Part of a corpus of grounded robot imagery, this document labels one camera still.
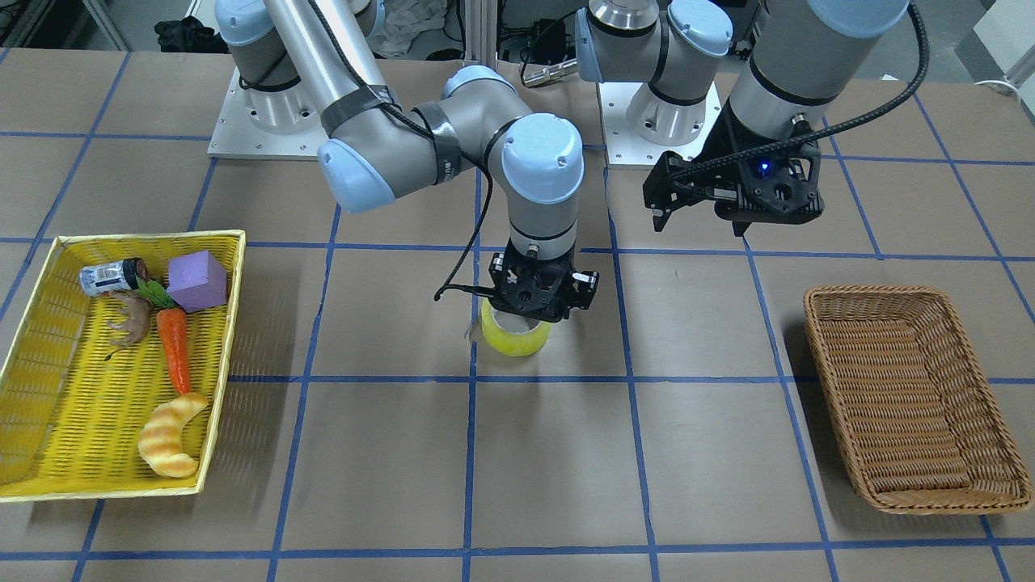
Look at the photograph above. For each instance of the brown ginger root toy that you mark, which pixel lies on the brown ginger root toy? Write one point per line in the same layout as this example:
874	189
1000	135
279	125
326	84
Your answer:
135	326

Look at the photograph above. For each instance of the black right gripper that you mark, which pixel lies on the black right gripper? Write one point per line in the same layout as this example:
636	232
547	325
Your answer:
584	289

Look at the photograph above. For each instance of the yellow woven tray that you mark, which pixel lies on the yellow woven tray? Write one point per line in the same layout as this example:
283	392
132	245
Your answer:
72	409

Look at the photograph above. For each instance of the aluminium frame post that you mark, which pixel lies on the aluminium frame post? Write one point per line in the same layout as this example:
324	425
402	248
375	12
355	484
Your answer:
480	29

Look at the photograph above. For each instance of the toy carrot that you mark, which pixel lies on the toy carrot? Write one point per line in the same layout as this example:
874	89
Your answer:
173	334

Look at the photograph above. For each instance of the small spice jar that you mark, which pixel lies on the small spice jar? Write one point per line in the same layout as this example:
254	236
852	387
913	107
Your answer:
107	278

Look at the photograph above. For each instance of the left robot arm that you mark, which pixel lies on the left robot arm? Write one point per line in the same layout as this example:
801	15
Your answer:
800	63

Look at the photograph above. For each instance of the brown wicker basket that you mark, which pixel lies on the brown wicker basket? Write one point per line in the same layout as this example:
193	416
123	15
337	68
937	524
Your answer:
918	427

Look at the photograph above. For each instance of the purple foam cube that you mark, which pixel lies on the purple foam cube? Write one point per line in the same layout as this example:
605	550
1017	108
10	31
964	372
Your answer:
197	281

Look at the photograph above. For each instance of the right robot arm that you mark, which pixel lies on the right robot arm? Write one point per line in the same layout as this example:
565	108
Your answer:
306	63

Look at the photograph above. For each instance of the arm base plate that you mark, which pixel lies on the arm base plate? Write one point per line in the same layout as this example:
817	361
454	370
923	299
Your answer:
639	127
267	129

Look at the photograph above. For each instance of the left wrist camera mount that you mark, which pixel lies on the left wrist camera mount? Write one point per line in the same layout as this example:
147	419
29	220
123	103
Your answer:
780	187

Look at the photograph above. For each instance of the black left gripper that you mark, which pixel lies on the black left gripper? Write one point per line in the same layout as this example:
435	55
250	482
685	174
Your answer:
722	153

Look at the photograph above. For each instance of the toy croissant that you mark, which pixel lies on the toy croissant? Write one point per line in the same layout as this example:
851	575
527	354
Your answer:
161	440

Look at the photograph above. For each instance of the yellow packing tape roll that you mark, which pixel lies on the yellow packing tape roll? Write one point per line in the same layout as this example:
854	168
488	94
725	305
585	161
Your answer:
512	334

